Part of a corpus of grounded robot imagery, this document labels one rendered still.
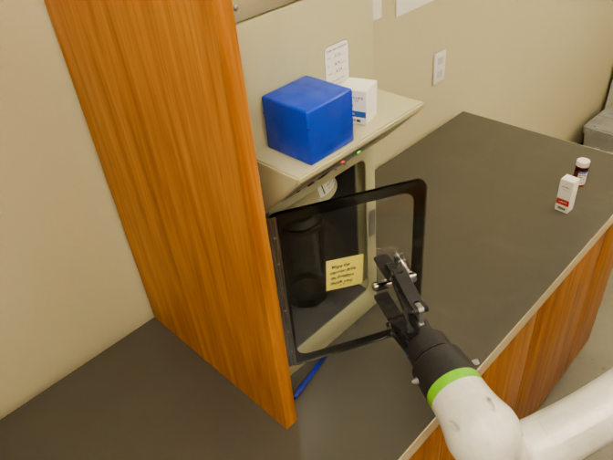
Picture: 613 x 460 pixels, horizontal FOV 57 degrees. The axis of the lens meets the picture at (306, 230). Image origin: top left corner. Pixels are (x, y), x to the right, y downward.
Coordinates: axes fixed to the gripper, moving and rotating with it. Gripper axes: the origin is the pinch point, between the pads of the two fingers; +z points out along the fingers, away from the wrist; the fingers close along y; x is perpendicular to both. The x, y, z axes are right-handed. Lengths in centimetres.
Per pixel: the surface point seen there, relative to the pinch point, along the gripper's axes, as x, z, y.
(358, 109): 1.9, 6.9, 33.9
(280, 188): 18.5, -1.4, 27.7
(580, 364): -107, 42, -119
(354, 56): -1.5, 17.5, 38.9
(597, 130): -201, 157, -86
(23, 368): 76, 25, -20
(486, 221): -49, 39, -26
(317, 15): 6, 13, 48
